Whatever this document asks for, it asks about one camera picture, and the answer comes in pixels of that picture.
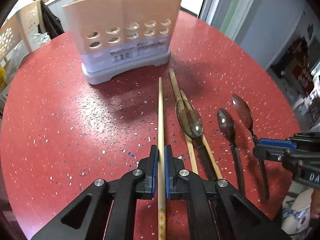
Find bamboo chopstick pair member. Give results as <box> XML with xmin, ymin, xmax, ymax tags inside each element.
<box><xmin>169</xmin><ymin>69</ymin><xmax>199</xmax><ymax>174</ymax></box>

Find beige utensil holder caddy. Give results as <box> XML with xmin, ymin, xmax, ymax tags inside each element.
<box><xmin>63</xmin><ymin>0</ymin><xmax>181</xmax><ymax>85</ymax></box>

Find long bamboo chopstick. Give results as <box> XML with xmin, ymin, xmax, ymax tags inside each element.
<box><xmin>158</xmin><ymin>77</ymin><xmax>166</xmax><ymax>240</ymax></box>

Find dark handled metal spoon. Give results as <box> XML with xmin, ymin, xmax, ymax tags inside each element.
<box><xmin>217</xmin><ymin>108</ymin><xmax>246</xmax><ymax>196</ymax></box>

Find black handled steel spoon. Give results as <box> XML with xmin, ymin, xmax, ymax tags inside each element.
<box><xmin>232</xmin><ymin>94</ymin><xmax>270</xmax><ymax>200</ymax></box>

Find grey handled clear spoon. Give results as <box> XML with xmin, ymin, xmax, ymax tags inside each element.
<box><xmin>175</xmin><ymin>99</ymin><xmax>218</xmax><ymax>182</ymax></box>

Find black hanging cloth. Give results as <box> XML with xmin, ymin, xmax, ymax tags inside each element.
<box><xmin>40</xmin><ymin>1</ymin><xmax>65</xmax><ymax>40</ymax></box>

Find beige perforated storage cart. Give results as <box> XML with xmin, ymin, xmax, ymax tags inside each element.
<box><xmin>0</xmin><ymin>0</ymin><xmax>43</xmax><ymax>91</ymax></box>

